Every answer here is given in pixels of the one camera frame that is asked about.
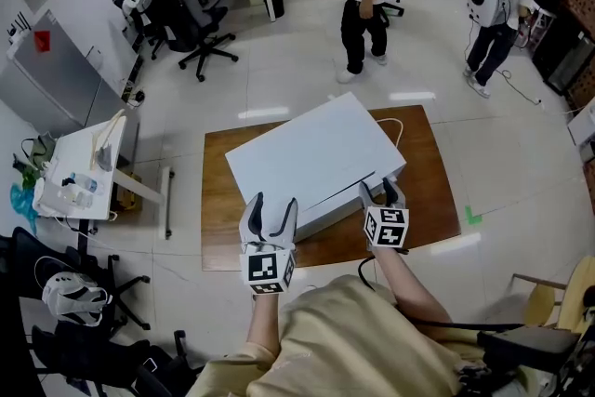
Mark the white water dispenser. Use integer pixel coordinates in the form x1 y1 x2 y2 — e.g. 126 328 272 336
566 95 595 148

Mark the silver fridge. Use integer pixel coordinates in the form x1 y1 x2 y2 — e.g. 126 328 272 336
0 8 141 165

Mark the white microwave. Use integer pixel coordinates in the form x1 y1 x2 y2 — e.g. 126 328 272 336
225 91 407 229

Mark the black waste bin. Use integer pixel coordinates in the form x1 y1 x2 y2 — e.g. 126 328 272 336
262 0 286 20

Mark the black glass cabinet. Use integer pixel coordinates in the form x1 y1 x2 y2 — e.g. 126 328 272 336
532 20 595 97

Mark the person's left forearm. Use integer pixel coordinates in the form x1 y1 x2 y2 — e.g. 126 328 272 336
245 292 283 357

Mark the white cable loop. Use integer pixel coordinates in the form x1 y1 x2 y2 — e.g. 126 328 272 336
374 117 405 151

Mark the person's beige shirt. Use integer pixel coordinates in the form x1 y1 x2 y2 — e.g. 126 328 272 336
185 273 513 397

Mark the yellow wooden stool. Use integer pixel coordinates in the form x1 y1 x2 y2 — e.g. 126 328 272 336
510 255 595 337

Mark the wooden clothes hanger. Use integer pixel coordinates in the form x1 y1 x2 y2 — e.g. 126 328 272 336
88 109 128 171

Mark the blue plastic bag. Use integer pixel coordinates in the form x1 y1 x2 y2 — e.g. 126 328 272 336
9 183 39 236

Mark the brown wooden table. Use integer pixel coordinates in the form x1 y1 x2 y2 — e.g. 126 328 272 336
200 104 463 272

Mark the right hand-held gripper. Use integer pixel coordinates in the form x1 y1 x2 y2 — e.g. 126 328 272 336
357 176 411 254

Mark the clear water bottle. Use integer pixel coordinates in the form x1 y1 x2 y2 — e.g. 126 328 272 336
69 173 105 197

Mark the red fridge tag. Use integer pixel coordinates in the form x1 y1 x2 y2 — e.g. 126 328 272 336
33 30 53 54

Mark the white desk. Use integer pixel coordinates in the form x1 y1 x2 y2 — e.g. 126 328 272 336
34 115 176 241

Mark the white electric kettle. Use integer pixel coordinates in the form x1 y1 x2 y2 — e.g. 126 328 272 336
32 176 67 218

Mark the gray cloth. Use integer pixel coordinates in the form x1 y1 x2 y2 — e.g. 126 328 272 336
95 142 115 174

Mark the black battery pack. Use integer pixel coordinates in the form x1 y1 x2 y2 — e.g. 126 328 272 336
477 324 583 371

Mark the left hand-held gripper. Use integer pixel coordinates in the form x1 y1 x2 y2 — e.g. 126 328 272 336
238 191 299 297

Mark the person's right forearm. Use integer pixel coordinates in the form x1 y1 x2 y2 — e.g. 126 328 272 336
371 245 455 327

